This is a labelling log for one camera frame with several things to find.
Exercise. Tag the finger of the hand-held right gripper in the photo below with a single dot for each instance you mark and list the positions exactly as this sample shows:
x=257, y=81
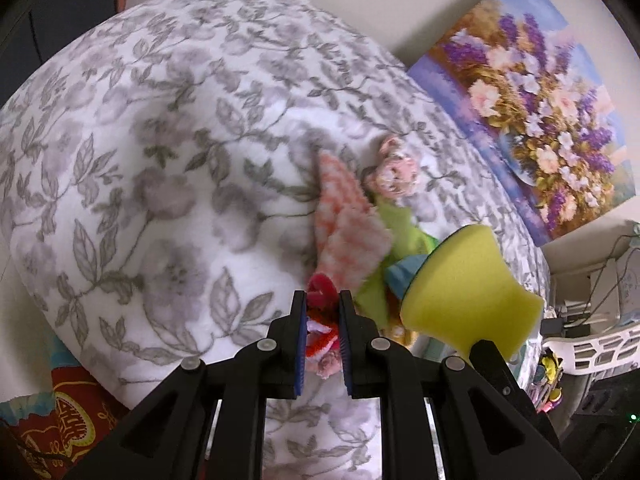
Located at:
x=492, y=362

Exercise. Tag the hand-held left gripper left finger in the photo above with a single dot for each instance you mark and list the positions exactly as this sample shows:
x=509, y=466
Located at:
x=299, y=345

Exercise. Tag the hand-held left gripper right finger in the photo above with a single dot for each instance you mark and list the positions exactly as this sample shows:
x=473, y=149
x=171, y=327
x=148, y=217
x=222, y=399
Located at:
x=346, y=350

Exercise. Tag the red scrunchie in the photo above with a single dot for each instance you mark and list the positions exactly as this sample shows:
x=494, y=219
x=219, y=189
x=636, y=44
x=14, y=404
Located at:
x=320, y=290

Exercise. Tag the yellow sponge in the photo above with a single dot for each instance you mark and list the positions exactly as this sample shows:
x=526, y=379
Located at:
x=465, y=285

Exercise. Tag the light green cloth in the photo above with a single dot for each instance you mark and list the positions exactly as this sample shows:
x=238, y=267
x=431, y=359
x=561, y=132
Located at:
x=400, y=225

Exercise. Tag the white plastic basket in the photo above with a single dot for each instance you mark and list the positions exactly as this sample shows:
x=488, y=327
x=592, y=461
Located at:
x=595, y=347

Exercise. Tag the orange checkered cloth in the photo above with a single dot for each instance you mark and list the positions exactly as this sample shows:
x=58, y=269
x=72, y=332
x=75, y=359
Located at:
x=345, y=230

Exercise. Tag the dark device with green light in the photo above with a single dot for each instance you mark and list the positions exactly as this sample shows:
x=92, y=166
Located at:
x=620, y=410

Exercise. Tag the pink floral scrunchie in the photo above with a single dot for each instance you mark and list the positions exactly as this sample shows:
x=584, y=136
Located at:
x=395, y=175

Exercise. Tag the grey floral blanket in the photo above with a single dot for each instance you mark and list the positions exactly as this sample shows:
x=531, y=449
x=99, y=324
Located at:
x=150, y=160

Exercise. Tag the red patterned cloth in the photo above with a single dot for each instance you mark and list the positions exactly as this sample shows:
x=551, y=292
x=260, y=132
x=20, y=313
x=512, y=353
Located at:
x=70, y=410

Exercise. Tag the flower painting canvas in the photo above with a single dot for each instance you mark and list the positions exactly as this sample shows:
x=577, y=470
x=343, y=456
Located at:
x=525, y=110

